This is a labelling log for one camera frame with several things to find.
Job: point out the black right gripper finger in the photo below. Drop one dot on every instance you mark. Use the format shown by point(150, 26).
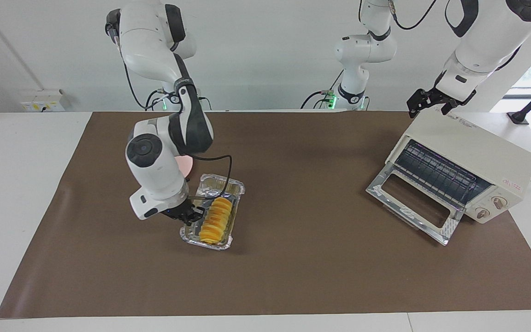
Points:
point(199, 212)
point(191, 222)

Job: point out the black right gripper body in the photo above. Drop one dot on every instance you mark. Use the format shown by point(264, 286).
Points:
point(181, 212)

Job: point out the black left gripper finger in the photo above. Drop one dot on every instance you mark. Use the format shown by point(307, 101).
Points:
point(418, 100)
point(448, 108)

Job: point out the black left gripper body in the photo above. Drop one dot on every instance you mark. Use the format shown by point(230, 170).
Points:
point(439, 97)

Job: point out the golden ridged bread loaf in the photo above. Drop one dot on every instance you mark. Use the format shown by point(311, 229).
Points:
point(217, 221)

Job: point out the silver aluminium foil tray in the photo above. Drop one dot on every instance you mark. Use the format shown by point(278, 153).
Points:
point(212, 184)

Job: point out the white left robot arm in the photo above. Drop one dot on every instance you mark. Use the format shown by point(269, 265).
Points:
point(491, 41)

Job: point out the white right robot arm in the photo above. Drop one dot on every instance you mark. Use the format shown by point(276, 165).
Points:
point(155, 170)

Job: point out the cream toaster oven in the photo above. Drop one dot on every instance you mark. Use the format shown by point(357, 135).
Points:
point(477, 147)

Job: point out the glass oven door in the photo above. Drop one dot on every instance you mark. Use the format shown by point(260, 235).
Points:
point(387, 186)

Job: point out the cream oven knob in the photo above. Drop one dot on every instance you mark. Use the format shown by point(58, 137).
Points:
point(482, 213)
point(499, 202)

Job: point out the pink round plate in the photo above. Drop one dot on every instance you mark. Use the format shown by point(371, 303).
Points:
point(186, 166)

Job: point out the brown table mat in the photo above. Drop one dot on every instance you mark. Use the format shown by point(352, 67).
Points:
point(293, 267)

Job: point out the white wall socket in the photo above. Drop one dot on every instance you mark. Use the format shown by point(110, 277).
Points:
point(42, 102)

